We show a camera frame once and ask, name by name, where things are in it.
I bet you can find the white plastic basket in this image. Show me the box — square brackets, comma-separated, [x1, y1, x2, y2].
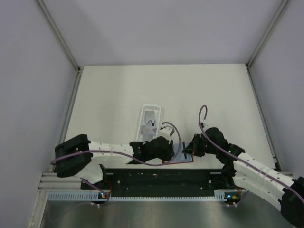
[136, 104, 161, 142]

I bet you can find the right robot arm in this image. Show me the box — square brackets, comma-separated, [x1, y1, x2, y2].
[182, 127, 304, 228]

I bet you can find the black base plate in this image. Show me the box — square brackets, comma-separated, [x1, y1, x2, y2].
[94, 169, 238, 197]

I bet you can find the aluminium frame rail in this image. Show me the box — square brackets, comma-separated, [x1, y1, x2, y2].
[38, 173, 81, 191]

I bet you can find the white slotted cable duct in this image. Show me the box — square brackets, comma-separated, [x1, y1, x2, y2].
[47, 190, 241, 202]

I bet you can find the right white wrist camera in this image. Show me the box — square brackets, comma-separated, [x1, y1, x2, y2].
[200, 122, 209, 129]

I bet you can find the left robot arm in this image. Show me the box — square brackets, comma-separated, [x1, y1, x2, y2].
[51, 134, 175, 188]

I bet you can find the red leather card holder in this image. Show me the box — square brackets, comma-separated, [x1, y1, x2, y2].
[170, 142, 194, 164]

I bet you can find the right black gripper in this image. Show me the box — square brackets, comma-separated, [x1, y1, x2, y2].
[182, 133, 219, 157]

